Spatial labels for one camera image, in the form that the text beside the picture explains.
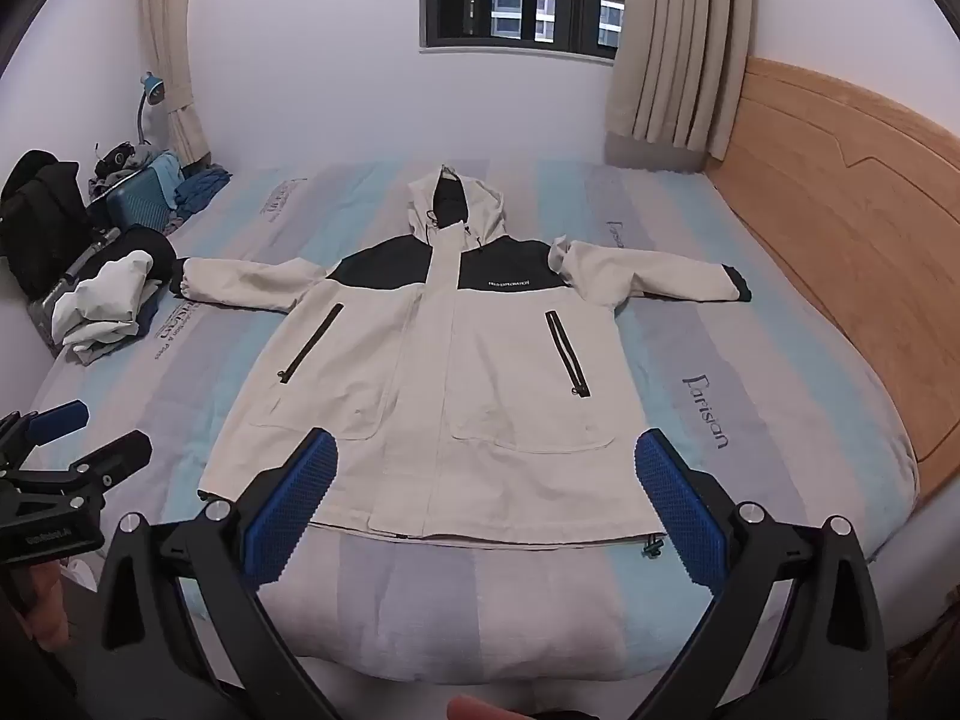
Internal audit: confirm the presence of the black coat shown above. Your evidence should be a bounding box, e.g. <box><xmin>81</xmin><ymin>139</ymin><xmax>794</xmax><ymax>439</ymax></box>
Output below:
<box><xmin>0</xmin><ymin>150</ymin><xmax>95</xmax><ymax>301</ymax></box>

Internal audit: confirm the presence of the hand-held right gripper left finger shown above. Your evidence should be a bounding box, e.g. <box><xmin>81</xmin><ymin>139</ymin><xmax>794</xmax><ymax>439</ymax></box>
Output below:
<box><xmin>82</xmin><ymin>427</ymin><xmax>346</xmax><ymax>720</ymax></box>

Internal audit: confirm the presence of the wooden headboard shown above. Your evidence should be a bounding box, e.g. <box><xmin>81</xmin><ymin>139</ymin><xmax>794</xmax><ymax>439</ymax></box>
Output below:
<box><xmin>705</xmin><ymin>56</ymin><xmax>960</xmax><ymax>503</ymax></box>

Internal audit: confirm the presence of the cream and black hooded jacket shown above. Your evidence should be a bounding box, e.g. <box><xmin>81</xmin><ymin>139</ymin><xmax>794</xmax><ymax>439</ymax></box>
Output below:
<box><xmin>169</xmin><ymin>163</ymin><xmax>753</xmax><ymax>542</ymax></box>

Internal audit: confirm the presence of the teal suitcase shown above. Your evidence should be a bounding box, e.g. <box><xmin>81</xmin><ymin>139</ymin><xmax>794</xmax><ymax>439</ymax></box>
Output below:
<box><xmin>105</xmin><ymin>154</ymin><xmax>185</xmax><ymax>230</ymax></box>

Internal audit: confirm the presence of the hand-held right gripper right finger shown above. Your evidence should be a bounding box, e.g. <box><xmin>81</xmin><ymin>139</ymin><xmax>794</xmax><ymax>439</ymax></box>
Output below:
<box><xmin>634</xmin><ymin>427</ymin><xmax>890</xmax><ymax>720</ymax></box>

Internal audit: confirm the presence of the pile of white clothes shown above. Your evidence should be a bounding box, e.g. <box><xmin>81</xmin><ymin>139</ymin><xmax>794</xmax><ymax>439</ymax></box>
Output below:
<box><xmin>51</xmin><ymin>247</ymin><xmax>162</xmax><ymax>365</ymax></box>

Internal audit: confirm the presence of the wide beige curtain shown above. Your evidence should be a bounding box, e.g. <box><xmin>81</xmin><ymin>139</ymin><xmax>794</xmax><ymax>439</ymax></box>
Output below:
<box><xmin>606</xmin><ymin>0</ymin><xmax>751</xmax><ymax>162</ymax></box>

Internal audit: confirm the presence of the grey clothes heap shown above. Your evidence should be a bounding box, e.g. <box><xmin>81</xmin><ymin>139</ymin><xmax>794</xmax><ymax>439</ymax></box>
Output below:
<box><xmin>90</xmin><ymin>139</ymin><xmax>155</xmax><ymax>188</ymax></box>

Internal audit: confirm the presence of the dark blue crumpled cloth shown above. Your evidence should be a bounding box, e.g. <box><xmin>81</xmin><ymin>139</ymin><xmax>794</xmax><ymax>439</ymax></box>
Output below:
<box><xmin>176</xmin><ymin>165</ymin><xmax>233</xmax><ymax>218</ymax></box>

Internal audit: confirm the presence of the bed with striped sheet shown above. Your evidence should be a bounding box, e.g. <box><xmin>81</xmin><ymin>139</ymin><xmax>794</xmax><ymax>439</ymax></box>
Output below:
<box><xmin>30</xmin><ymin>157</ymin><xmax>920</xmax><ymax>698</ymax></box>

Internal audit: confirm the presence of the person's right hand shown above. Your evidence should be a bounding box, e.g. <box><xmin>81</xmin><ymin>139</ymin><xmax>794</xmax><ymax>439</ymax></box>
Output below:
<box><xmin>446</xmin><ymin>696</ymin><xmax>526</xmax><ymax>720</ymax></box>

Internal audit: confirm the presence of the black cloth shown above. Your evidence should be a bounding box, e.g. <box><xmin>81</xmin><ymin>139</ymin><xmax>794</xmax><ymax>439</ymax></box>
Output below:
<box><xmin>97</xmin><ymin>227</ymin><xmax>177</xmax><ymax>278</ymax></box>

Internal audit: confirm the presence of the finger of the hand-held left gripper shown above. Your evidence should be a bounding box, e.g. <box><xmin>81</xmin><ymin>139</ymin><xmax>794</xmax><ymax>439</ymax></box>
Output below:
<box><xmin>45</xmin><ymin>430</ymin><xmax>155</xmax><ymax>500</ymax></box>
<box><xmin>0</xmin><ymin>400</ymin><xmax>91</xmax><ymax>458</ymax></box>

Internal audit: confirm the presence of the person's left hand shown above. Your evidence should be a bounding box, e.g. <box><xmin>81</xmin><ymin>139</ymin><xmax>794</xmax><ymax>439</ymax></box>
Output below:
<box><xmin>21</xmin><ymin>559</ymin><xmax>77</xmax><ymax>653</ymax></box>

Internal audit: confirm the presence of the narrow beige curtain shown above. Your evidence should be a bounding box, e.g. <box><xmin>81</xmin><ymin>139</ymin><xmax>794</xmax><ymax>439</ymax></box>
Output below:
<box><xmin>139</xmin><ymin>0</ymin><xmax>211</xmax><ymax>166</ymax></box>

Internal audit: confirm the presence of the blue desk lamp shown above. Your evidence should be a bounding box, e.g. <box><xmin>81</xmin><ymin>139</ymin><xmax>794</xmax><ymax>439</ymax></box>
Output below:
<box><xmin>135</xmin><ymin>73</ymin><xmax>167</xmax><ymax>147</ymax></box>

